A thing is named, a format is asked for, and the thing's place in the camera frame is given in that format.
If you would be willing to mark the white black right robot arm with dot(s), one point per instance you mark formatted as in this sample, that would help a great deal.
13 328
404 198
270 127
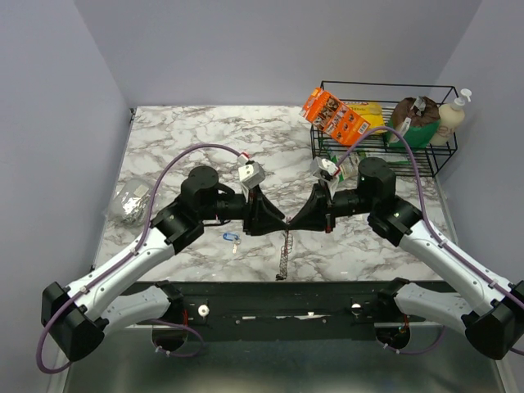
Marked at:
486 308

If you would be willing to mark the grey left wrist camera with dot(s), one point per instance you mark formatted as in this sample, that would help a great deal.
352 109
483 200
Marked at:
251 175

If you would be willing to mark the orange snack box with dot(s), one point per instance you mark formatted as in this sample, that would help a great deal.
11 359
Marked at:
333 117

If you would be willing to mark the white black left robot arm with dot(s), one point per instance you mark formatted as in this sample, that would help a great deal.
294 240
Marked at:
76 316

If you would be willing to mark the white pump lotion bottle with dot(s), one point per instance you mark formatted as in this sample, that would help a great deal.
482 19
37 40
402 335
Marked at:
451 116

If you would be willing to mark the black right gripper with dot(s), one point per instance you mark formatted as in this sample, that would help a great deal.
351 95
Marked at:
313 216

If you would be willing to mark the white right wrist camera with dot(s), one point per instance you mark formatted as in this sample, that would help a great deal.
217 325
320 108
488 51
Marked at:
326 172

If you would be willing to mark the green white snack packet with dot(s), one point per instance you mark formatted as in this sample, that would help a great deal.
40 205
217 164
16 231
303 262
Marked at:
349 167

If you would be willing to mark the clear bag of foil items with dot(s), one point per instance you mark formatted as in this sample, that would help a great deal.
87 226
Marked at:
129 206

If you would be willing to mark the blue tag small key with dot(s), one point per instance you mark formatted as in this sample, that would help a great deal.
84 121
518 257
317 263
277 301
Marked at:
234 238

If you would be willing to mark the black wire basket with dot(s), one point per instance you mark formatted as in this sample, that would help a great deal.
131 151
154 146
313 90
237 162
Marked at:
430 159

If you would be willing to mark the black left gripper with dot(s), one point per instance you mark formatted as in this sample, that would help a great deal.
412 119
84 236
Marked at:
259 216

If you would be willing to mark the green brown coffee bag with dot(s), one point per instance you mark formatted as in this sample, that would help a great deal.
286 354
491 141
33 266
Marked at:
417 119

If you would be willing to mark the black metal base rail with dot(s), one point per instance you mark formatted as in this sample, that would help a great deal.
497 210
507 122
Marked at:
281 311

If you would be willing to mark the yellow chips bag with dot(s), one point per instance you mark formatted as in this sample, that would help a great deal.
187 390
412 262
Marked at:
370 111

